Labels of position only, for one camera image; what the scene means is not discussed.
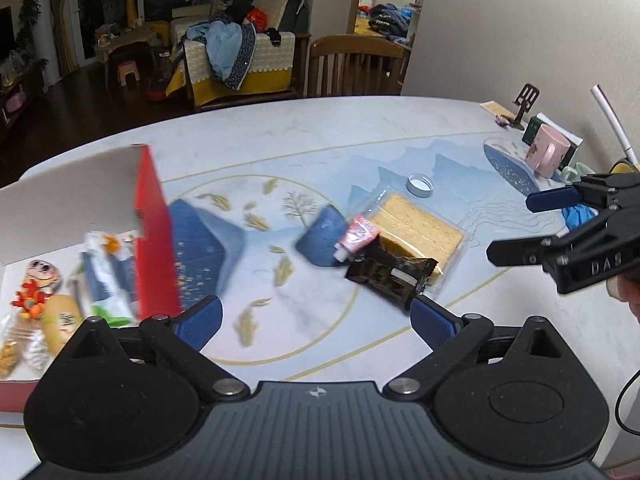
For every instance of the sofa with yellow-white cover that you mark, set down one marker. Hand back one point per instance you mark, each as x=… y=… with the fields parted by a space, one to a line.
x=240 y=70

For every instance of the tall green houseplant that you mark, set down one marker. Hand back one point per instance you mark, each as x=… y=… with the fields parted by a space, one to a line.
x=29 y=20

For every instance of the pink plastic stool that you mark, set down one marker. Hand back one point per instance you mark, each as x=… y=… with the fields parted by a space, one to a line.
x=128 y=71

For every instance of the silver bottle cap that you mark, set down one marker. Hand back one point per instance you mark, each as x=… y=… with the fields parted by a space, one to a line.
x=421 y=185

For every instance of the red and white cardboard box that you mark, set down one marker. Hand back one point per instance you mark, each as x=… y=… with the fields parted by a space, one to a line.
x=150 y=240

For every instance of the yellow giraffe toy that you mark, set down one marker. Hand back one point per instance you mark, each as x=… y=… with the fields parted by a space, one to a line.
x=127 y=2

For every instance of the wooden chair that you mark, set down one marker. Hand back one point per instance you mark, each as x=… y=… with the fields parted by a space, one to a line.
x=357 y=67

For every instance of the tan paper pad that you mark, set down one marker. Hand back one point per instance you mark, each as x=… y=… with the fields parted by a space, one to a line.
x=500 y=111

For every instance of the dark snack packet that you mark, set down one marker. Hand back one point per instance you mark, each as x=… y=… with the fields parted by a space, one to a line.
x=390 y=272

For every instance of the pink mug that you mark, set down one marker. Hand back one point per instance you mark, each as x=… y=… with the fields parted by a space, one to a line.
x=547 y=152

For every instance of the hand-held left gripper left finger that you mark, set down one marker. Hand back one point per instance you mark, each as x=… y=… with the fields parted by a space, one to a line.
x=202 y=322

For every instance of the white standing air conditioner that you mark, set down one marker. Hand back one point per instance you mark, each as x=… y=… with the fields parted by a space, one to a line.
x=46 y=30

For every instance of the small pink tube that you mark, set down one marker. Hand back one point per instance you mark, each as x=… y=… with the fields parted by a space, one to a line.
x=356 y=237

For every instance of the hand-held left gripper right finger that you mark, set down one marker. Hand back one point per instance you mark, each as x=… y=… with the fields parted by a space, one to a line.
x=432 y=320

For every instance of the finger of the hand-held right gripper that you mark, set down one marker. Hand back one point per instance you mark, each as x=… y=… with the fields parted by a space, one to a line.
x=552 y=200
x=525 y=251

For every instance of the black phone stand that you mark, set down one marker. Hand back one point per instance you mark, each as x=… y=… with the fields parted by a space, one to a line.
x=524 y=105

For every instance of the printed table mat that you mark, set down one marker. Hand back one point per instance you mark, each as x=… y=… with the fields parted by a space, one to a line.
x=350 y=240

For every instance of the dark green box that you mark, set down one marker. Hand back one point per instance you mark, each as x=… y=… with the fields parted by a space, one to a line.
x=537 y=127

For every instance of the black television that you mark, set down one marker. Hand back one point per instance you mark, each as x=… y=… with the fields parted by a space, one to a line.
x=5 y=30

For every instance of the yellow bread packet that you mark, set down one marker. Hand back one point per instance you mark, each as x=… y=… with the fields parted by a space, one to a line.
x=62 y=322

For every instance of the wooden coffee table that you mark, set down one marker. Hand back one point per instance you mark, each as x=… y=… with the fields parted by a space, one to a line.
x=125 y=40

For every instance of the pile of blue clothes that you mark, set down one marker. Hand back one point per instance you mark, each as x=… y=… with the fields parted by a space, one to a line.
x=227 y=47

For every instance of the white blue green packet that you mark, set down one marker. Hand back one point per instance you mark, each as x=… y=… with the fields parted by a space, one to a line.
x=107 y=280

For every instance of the red cartoon figure toy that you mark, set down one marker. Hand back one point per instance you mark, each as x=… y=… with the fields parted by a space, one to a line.
x=31 y=300

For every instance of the white mug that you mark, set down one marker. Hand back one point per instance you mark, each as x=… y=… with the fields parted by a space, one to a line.
x=575 y=172

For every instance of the clear packet of snacks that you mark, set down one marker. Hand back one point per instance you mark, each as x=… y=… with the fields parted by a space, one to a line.
x=12 y=350

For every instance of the yellow sponge in clear packet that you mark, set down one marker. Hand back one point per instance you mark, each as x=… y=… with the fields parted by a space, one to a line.
x=420 y=230

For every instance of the clothes heap in side room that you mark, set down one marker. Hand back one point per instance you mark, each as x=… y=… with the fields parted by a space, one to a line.
x=392 y=17

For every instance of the person's right hand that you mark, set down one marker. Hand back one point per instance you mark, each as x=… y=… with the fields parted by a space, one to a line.
x=627 y=295

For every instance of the white tube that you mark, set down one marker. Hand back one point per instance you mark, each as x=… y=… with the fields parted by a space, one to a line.
x=615 y=125

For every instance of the blue glove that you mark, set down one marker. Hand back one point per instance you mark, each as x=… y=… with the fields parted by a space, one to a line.
x=579 y=217

